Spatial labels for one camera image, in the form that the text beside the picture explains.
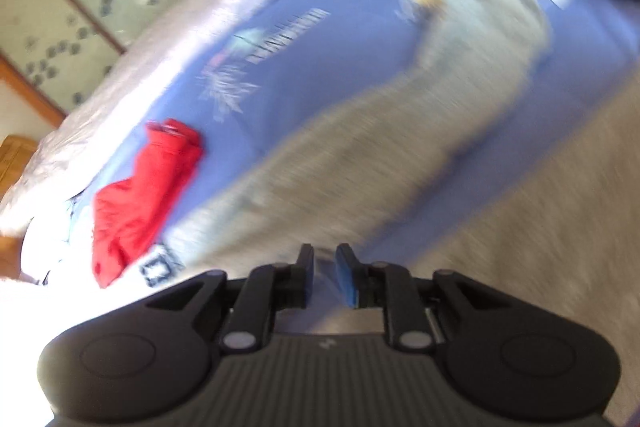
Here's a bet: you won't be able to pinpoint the grey sweatpants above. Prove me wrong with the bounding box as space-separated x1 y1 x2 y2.
168 0 639 421

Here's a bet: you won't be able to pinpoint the red folded garment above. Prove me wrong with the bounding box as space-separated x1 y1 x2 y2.
91 119 204 288

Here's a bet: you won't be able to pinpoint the white quilted duvet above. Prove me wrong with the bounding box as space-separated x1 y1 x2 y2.
0 0 432 278

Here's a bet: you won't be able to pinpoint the blue patterned bed sheet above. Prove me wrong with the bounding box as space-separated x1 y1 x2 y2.
44 0 640 287

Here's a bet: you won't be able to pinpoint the wooden headboard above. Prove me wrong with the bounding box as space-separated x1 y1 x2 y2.
0 135 38 197

